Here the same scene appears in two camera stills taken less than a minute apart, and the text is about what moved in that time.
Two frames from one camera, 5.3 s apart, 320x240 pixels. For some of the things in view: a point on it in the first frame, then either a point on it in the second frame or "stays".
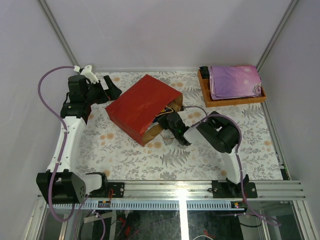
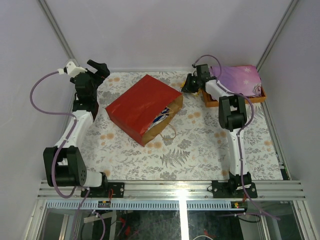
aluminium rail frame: (181, 195) stays
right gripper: (163, 119) -> (186, 87)
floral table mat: (104, 148) stays
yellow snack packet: (166, 110) -> (196, 94)
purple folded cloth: (234, 81) stays
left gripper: (102, 90) -> (94, 75)
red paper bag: (135, 111) stays
